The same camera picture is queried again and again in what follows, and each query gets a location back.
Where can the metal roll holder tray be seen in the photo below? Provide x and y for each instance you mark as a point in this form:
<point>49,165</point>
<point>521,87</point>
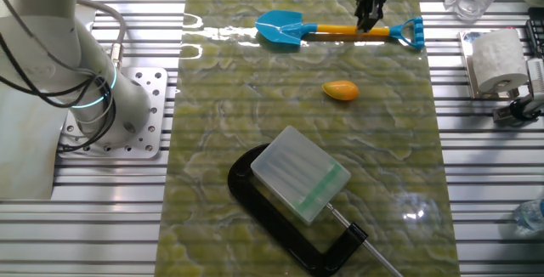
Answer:
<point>466,64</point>

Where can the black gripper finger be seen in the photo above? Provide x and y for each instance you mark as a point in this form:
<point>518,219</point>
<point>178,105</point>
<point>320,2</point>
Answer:
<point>361,11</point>
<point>375,13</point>

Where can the orange toy mango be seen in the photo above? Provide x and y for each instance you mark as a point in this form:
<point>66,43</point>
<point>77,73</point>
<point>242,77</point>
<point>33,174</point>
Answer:
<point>341,90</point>

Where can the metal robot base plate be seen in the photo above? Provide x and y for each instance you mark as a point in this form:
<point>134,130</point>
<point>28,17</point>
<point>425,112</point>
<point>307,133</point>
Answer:
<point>149,141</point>

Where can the green marble pattern mat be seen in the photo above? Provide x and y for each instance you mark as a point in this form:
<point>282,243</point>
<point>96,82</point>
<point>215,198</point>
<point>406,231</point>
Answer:
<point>255,98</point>

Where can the black keyboard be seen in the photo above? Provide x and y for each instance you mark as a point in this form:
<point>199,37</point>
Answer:
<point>536,32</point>

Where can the blue and yellow toy shovel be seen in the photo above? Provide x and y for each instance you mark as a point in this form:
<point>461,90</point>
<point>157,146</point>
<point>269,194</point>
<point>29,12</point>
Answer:
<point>280,26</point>

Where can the clear water bottle blue cap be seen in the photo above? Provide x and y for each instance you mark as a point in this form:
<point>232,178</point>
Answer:
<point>531,216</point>

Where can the black camera clamp mount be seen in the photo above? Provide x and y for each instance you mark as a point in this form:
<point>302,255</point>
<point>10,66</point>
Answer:
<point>516,110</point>

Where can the white toilet paper roll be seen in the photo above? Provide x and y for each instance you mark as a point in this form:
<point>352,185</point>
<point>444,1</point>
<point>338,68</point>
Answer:
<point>497,58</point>

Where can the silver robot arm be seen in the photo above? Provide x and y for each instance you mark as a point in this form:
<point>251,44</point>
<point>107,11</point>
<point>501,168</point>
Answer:
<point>119,98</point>

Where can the silver grilled camera device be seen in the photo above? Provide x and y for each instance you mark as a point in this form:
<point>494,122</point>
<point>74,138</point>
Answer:
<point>536,75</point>

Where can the black C-clamp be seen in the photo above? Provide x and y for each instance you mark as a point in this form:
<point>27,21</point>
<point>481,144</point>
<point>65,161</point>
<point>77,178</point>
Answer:
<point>263,213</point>

